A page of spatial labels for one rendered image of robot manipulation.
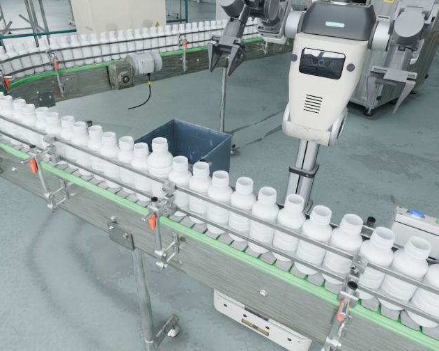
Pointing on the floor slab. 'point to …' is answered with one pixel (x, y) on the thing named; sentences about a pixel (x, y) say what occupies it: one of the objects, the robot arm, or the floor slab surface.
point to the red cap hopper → (18, 28)
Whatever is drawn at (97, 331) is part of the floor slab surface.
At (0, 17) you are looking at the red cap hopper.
